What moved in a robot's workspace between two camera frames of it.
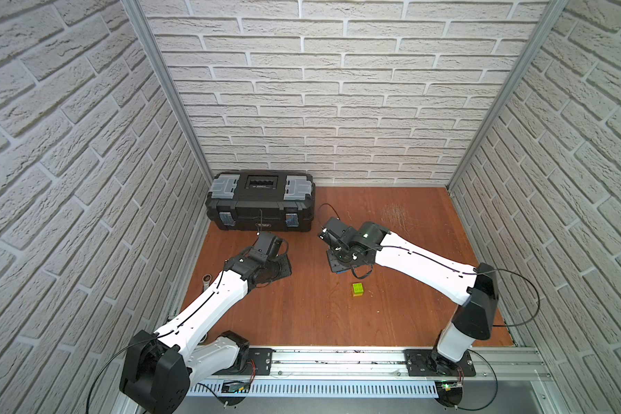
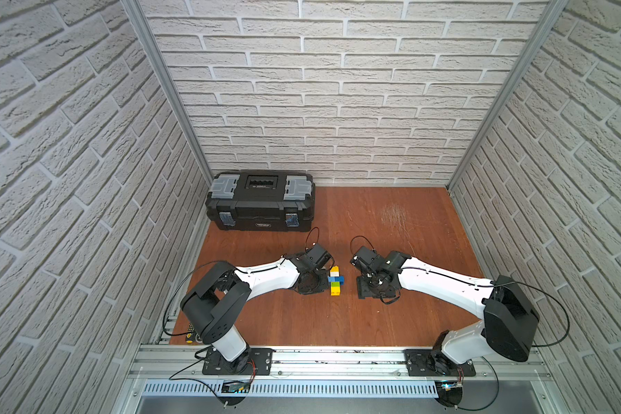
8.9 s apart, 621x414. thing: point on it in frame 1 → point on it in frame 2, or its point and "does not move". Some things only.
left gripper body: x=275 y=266 → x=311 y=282
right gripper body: x=336 y=262 → x=366 y=287
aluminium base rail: x=495 y=364 does not move
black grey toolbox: x=261 y=201 does not move
